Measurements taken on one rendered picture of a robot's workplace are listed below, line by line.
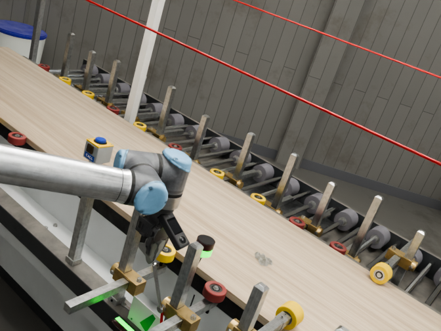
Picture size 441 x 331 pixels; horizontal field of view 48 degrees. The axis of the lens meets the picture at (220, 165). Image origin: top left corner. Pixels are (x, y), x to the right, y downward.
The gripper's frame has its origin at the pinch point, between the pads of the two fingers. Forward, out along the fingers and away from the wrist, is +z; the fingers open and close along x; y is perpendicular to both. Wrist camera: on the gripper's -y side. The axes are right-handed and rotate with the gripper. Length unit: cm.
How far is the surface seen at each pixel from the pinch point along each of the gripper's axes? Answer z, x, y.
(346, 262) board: 11, -93, -33
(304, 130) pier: 55, -407, 142
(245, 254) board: 11, -52, -6
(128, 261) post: 12.3, -6.9, 14.3
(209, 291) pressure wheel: 10.5, -18.7, -13.0
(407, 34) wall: -79, -455, 92
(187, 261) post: -3.7, -6.1, -8.6
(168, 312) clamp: 16.4, -5.4, -8.7
